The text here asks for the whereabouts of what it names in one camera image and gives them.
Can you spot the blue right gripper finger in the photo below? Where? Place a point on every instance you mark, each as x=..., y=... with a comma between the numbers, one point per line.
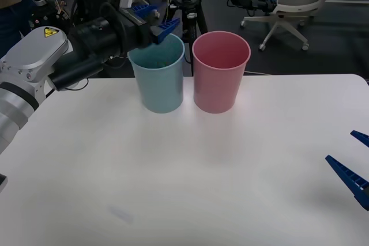
x=361, y=138
x=350, y=179

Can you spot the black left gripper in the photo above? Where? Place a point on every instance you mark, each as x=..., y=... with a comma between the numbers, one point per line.
x=135, y=34

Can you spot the silver and black left arm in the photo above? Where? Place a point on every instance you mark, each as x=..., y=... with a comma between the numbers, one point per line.
x=34, y=53

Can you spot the pale blue plastic bin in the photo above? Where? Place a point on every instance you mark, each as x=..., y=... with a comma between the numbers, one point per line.
x=161, y=90

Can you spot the pink plastic bin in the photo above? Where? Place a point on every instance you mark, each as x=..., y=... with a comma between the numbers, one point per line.
x=216, y=90

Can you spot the black camera tripod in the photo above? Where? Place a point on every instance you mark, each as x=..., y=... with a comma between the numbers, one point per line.
x=187, y=1

